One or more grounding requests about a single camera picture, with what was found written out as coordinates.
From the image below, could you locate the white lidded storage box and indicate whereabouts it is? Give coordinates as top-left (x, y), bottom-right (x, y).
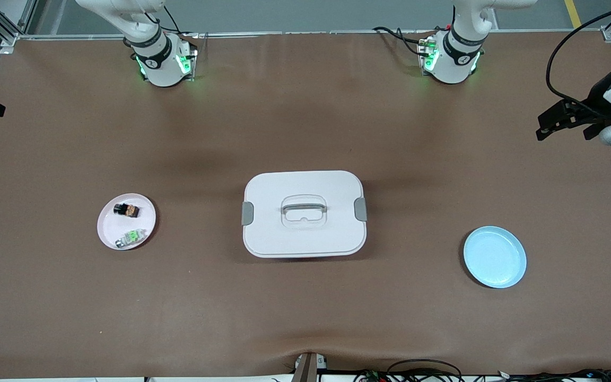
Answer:
top-left (241, 170), bottom-right (368, 259)

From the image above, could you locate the light blue round plate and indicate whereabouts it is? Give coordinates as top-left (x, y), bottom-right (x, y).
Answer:
top-left (463, 225), bottom-right (527, 289)

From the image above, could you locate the pink round plate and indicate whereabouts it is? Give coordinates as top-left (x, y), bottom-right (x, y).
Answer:
top-left (97, 193), bottom-right (156, 251)

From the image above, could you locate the brown table cover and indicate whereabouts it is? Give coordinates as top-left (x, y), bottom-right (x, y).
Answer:
top-left (0, 31), bottom-right (611, 379)

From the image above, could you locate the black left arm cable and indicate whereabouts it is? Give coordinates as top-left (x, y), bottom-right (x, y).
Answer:
top-left (546, 0), bottom-right (611, 107)

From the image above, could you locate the black cable at arm base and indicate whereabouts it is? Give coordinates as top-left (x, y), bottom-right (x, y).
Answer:
top-left (372, 25), bottom-right (436, 56)

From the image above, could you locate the green and white switch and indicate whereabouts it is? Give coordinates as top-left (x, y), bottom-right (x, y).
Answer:
top-left (115, 229), bottom-right (147, 249)

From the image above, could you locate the black cable bundle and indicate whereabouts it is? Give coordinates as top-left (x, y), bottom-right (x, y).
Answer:
top-left (496, 368), bottom-right (611, 382)

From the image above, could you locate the black looped cable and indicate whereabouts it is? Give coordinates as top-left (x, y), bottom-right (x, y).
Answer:
top-left (385, 359), bottom-right (464, 382)

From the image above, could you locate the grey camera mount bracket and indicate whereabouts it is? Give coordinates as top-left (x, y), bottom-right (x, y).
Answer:
top-left (291, 352), bottom-right (328, 382)

